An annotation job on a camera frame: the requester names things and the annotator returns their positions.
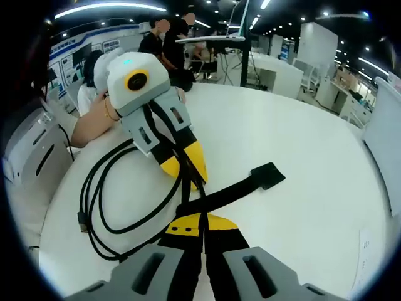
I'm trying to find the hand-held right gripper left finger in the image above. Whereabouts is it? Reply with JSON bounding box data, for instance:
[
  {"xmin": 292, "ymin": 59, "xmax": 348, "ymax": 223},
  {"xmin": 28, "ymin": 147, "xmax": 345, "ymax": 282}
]
[{"xmin": 64, "ymin": 213, "xmax": 204, "ymax": 301}]

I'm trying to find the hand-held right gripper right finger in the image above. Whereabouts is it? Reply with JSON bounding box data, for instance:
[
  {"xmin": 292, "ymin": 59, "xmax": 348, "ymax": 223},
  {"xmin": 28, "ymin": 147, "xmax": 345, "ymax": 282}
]
[{"xmin": 204, "ymin": 214, "xmax": 347, "ymax": 301}]

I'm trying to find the black data cable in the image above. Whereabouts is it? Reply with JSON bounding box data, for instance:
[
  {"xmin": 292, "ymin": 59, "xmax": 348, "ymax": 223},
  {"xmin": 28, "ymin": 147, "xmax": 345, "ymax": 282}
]
[{"xmin": 77, "ymin": 103, "xmax": 207, "ymax": 261}]

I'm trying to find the black Velcro strap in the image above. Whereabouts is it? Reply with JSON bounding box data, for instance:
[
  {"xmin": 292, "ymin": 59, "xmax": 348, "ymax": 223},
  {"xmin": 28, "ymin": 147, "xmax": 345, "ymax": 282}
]
[{"xmin": 175, "ymin": 162, "xmax": 286, "ymax": 220}]

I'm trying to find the white desktop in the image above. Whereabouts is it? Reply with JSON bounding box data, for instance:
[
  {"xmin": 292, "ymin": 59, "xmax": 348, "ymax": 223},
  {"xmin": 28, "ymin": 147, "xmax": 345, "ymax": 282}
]
[{"xmin": 37, "ymin": 82, "xmax": 392, "ymax": 301}]

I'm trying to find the black bag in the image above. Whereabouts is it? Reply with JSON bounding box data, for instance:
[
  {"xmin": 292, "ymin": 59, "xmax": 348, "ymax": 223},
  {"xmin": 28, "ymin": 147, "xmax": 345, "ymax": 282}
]
[{"xmin": 170, "ymin": 68, "xmax": 197, "ymax": 93}]

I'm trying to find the black monitor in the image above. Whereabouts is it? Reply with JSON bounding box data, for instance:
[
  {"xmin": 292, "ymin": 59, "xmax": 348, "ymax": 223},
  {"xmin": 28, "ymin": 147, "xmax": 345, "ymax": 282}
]
[{"xmin": 71, "ymin": 42, "xmax": 93, "ymax": 66}]

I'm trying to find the raised white table top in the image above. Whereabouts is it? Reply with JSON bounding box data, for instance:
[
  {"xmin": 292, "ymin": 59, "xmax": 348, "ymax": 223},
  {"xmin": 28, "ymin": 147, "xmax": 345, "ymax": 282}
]
[{"xmin": 175, "ymin": 34, "xmax": 247, "ymax": 43}]

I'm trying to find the dark stand pole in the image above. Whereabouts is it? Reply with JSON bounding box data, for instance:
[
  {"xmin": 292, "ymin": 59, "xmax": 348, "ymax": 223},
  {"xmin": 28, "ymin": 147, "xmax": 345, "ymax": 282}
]
[{"xmin": 239, "ymin": 0, "xmax": 252, "ymax": 88}]

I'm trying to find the white office desk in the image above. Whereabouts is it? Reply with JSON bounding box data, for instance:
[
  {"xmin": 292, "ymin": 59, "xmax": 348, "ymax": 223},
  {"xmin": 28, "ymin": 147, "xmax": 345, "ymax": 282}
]
[{"xmin": 219, "ymin": 51, "xmax": 305, "ymax": 100}]

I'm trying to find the grey worn device box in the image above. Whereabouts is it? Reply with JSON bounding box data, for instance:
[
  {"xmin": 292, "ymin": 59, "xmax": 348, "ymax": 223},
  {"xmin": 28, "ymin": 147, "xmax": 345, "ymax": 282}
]
[{"xmin": 1, "ymin": 108, "xmax": 75, "ymax": 189}]

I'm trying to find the thin gold bracelet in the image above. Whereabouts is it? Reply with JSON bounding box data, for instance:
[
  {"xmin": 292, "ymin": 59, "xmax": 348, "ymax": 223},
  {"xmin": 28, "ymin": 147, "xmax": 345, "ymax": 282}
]
[{"xmin": 104, "ymin": 98, "xmax": 122, "ymax": 122}]

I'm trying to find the black device cable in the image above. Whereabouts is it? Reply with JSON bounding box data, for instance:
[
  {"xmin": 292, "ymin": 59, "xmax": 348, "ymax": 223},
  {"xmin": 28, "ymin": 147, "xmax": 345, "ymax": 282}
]
[{"xmin": 58, "ymin": 124, "xmax": 76, "ymax": 162}]

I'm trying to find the wall poster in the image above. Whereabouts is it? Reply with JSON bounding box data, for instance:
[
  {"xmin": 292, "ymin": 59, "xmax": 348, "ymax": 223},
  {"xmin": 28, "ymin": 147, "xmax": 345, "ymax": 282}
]
[{"xmin": 48, "ymin": 28, "xmax": 138, "ymax": 98}]

